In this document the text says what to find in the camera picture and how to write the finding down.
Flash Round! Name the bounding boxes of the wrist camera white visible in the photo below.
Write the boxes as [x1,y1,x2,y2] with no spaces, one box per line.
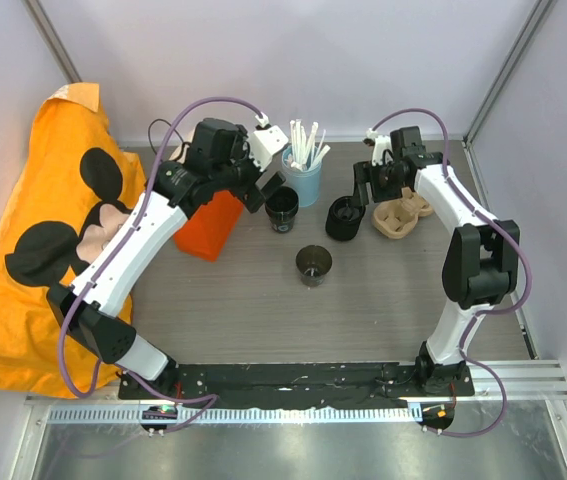
[247,113,288,173]
[363,128,391,166]

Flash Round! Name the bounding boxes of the orange paper bag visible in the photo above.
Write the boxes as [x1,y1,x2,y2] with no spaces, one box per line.
[153,118,245,262]

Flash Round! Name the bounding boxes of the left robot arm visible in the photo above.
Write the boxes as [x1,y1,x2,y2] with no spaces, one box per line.
[47,118,288,399]

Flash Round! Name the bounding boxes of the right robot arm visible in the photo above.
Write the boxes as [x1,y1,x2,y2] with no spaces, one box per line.
[325,126,520,395]

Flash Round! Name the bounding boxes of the light blue tin cup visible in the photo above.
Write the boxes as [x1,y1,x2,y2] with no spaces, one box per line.
[281,146,322,208]

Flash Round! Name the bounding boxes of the orange cartoon mouse cloth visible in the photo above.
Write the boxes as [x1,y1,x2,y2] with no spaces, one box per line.
[0,83,146,398]

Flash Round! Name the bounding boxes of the stack of black cups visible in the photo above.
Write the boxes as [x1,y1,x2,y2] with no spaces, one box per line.
[265,186,299,234]

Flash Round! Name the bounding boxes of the black paper coffee cup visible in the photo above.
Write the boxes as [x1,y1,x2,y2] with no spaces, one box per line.
[295,245,333,288]

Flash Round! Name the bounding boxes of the white wrapped straws bundle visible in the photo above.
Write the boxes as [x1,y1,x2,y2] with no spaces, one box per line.
[283,119,331,173]

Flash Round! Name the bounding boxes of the purple cable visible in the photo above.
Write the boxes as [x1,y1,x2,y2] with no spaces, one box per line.
[57,97,270,459]
[372,108,534,438]

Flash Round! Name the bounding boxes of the slotted aluminium rail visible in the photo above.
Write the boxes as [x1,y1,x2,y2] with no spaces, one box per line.
[47,403,422,425]

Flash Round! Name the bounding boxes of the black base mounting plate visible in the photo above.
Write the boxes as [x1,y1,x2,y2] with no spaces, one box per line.
[117,360,476,411]

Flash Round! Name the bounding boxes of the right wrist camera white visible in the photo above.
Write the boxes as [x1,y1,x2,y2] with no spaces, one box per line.
[363,128,391,166]

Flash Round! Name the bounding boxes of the brown pulp cup carrier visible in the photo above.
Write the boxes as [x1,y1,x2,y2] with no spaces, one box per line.
[372,187,434,240]

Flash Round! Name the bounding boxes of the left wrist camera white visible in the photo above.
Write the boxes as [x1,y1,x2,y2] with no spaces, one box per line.
[247,113,288,173]

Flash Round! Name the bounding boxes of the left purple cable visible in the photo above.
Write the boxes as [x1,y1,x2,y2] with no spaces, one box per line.
[57,97,270,459]

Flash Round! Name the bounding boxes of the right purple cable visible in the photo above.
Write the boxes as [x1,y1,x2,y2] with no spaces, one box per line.
[372,108,534,438]

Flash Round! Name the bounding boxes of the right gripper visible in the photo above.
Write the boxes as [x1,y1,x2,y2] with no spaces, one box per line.
[351,159,406,208]

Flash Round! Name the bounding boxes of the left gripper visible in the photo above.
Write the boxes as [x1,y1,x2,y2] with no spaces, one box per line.
[212,127,284,212]

